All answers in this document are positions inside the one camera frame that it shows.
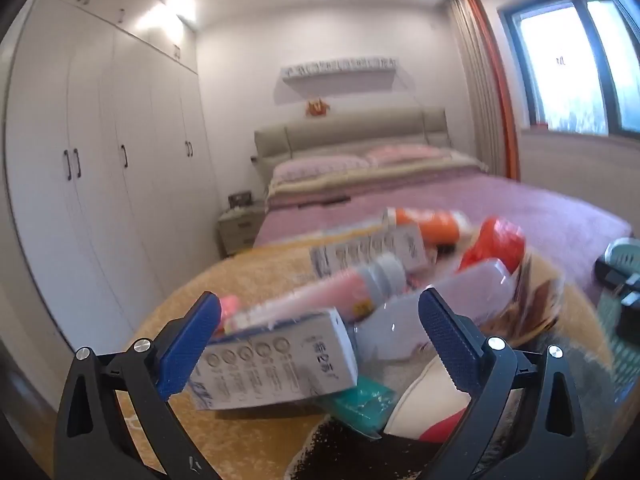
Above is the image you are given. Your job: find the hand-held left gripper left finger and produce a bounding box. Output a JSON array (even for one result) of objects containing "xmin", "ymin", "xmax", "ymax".
[{"xmin": 52, "ymin": 290, "xmax": 223, "ymax": 480}]

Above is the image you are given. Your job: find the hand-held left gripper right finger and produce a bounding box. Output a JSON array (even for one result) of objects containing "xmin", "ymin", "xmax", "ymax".
[{"xmin": 417, "ymin": 286, "xmax": 588, "ymax": 480}]

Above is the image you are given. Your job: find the white blue milk carton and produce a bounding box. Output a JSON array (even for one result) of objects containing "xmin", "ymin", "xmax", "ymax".
[
  {"xmin": 309, "ymin": 224, "xmax": 431, "ymax": 281},
  {"xmin": 190, "ymin": 309, "xmax": 361, "ymax": 411}
]

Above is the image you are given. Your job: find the small pink item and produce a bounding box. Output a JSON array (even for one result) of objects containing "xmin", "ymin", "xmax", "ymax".
[{"xmin": 217, "ymin": 295, "xmax": 242, "ymax": 333}]

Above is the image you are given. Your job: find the clear plastic bottle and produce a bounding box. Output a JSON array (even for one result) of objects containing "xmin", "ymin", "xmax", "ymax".
[{"xmin": 357, "ymin": 257, "xmax": 516, "ymax": 361}]

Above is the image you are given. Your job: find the teal packet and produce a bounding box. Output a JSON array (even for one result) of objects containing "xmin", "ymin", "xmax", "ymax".
[{"xmin": 331, "ymin": 377, "xmax": 401, "ymax": 436}]

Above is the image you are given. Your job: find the red plastic bag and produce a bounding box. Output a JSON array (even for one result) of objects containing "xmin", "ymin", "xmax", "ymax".
[{"xmin": 457, "ymin": 216, "xmax": 527, "ymax": 275}]

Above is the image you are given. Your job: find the orange white tube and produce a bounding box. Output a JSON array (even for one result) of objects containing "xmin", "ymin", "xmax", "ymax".
[{"xmin": 385, "ymin": 207, "xmax": 471, "ymax": 246}]

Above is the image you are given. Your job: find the pink bottle grey cap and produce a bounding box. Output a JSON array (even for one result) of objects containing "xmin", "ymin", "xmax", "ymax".
[{"xmin": 227, "ymin": 254, "xmax": 407, "ymax": 333}]

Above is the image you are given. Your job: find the white nightstand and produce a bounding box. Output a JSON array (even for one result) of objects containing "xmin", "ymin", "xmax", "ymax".
[{"xmin": 217, "ymin": 205, "xmax": 266, "ymax": 256}]

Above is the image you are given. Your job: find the bed with purple sheet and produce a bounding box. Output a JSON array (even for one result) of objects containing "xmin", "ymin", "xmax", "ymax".
[{"xmin": 252, "ymin": 105, "xmax": 633, "ymax": 306}]

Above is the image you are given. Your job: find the beige folded quilt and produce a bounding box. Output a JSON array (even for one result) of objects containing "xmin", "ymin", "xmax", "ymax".
[{"xmin": 267, "ymin": 157, "xmax": 488, "ymax": 206}]

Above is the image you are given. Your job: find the white wardrobe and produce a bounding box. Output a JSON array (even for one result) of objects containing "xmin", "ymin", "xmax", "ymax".
[{"xmin": 5, "ymin": 0, "xmax": 221, "ymax": 356}]

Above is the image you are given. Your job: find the window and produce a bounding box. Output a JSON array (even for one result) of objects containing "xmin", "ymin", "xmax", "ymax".
[{"xmin": 497, "ymin": 0, "xmax": 640, "ymax": 138}]

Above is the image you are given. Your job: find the pink purple pillow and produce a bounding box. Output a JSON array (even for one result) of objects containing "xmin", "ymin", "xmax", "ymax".
[{"xmin": 272, "ymin": 155, "xmax": 371, "ymax": 183}]

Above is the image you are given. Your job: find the beige orange curtain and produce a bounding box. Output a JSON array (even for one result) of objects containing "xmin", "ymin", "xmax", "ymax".
[{"xmin": 445, "ymin": 0, "xmax": 521, "ymax": 181}]

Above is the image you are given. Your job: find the beige padded headboard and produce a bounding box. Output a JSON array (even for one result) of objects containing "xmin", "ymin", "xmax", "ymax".
[{"xmin": 254, "ymin": 106, "xmax": 448, "ymax": 181}]

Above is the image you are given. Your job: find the white wall shelf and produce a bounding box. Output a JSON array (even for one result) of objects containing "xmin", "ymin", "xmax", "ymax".
[{"xmin": 282, "ymin": 55, "xmax": 401, "ymax": 83}]

